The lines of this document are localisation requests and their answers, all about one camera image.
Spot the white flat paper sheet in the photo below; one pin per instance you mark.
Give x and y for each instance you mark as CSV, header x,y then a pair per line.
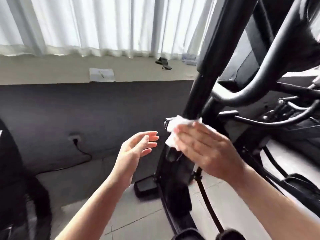
x,y
102,74

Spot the person's left hand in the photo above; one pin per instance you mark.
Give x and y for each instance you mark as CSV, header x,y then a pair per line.
x,y
131,157

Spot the person's right forearm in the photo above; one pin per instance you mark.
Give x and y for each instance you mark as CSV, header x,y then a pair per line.
x,y
275,207

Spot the black elliptical machine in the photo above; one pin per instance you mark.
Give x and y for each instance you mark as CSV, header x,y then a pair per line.
x,y
220,52

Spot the white wall socket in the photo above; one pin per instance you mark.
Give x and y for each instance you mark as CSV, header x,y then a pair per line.
x,y
75,139

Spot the person's left forearm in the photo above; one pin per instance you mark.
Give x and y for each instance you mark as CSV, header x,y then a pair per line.
x,y
87,212

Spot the blue wipes pack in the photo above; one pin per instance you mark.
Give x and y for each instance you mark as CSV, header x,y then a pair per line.
x,y
190,59

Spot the white curtain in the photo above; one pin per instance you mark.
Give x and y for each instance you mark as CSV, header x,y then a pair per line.
x,y
90,22

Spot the person's right hand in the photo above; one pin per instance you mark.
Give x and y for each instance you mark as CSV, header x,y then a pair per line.
x,y
210,152

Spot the white wet wipe sheet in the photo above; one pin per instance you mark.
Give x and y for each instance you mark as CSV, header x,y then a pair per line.
x,y
176,123

